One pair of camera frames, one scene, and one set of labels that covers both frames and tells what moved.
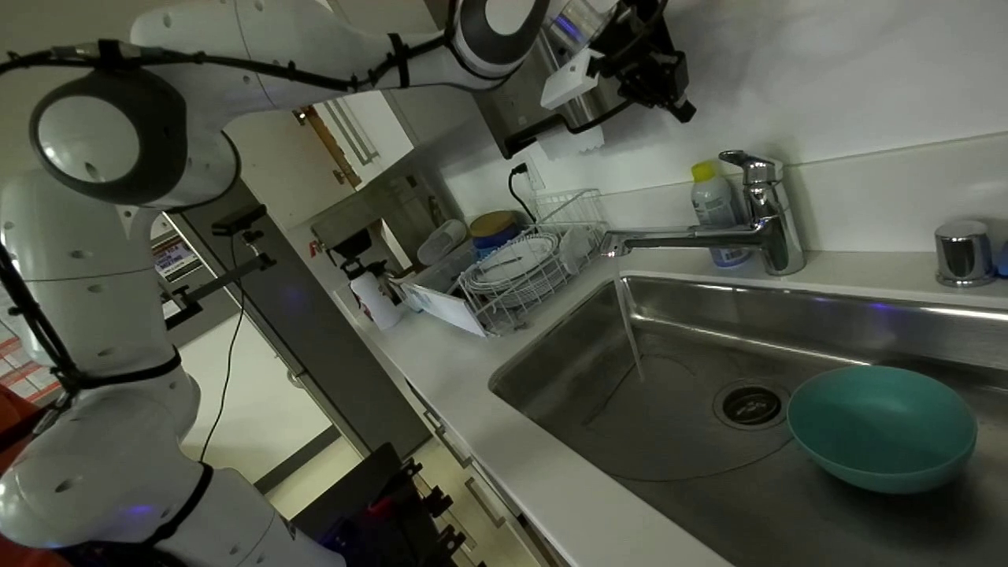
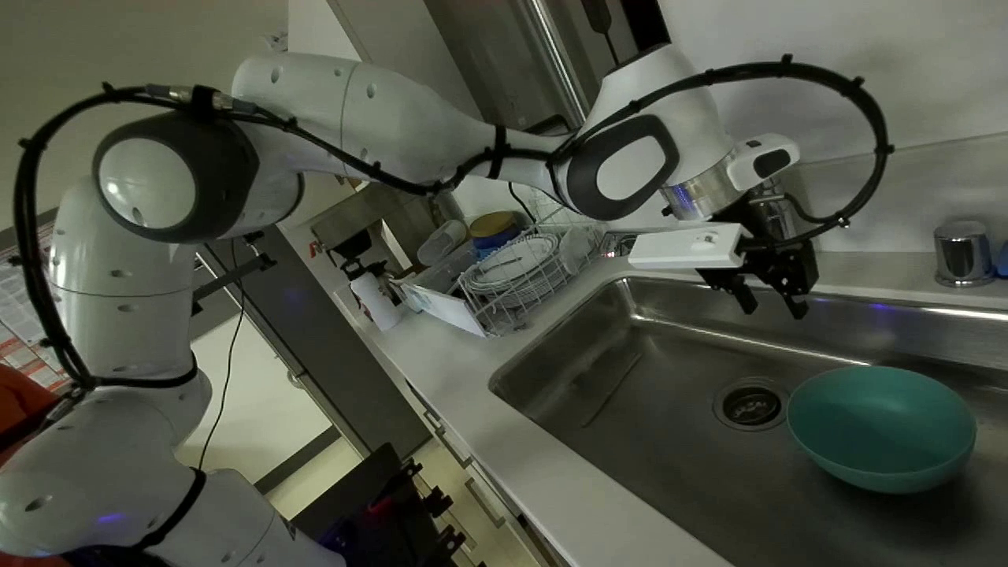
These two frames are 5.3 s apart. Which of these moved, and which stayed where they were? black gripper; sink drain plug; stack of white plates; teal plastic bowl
Moved: black gripper
Stayed: teal plastic bowl; stack of white plates; sink drain plug
